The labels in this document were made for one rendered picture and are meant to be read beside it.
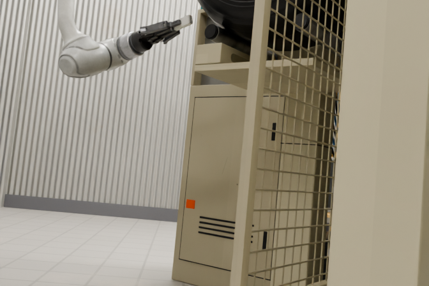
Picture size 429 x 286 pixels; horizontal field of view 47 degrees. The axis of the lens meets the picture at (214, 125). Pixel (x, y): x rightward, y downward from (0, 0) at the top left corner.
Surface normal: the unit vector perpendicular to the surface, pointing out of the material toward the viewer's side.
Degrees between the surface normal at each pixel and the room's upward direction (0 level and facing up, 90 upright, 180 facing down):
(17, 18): 90
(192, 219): 90
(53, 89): 90
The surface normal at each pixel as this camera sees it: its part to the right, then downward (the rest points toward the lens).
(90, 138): 0.07, -0.09
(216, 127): -0.58, -0.13
